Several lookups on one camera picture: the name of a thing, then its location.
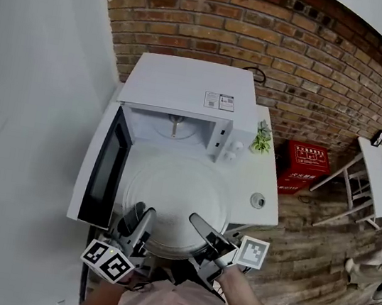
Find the round glass turntable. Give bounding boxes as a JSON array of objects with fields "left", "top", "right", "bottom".
[{"left": 114, "top": 149, "right": 241, "bottom": 267}]

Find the person's left forearm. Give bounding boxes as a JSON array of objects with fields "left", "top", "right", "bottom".
[{"left": 70, "top": 275, "right": 129, "bottom": 305}]

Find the small potted green plant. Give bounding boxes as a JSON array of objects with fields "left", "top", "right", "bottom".
[{"left": 248, "top": 117, "right": 275, "bottom": 157}]

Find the microwave roller ring support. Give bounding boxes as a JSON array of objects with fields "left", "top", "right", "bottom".
[{"left": 150, "top": 111, "right": 204, "bottom": 147}]

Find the round grey cable grommet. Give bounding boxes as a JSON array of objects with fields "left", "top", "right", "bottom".
[{"left": 249, "top": 191, "right": 268, "bottom": 211}]

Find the white folding table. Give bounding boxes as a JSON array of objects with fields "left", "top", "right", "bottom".
[{"left": 303, "top": 129, "right": 382, "bottom": 239}]

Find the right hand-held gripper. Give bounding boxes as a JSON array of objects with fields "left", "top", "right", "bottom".
[{"left": 177, "top": 211, "right": 273, "bottom": 300}]

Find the white microwave oven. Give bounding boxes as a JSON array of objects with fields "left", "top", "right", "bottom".
[{"left": 65, "top": 43, "right": 266, "bottom": 252}]

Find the black microwave power cable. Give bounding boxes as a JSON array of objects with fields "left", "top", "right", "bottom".
[{"left": 241, "top": 65, "right": 268, "bottom": 86}]

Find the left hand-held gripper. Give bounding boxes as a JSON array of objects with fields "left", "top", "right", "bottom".
[{"left": 77, "top": 194, "right": 160, "bottom": 290}]

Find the person's right forearm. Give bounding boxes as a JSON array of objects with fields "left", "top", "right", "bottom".
[{"left": 212, "top": 260, "right": 289, "bottom": 305}]

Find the red fire extinguisher box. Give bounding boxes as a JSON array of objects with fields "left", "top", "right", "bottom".
[{"left": 273, "top": 138, "right": 336, "bottom": 203}]

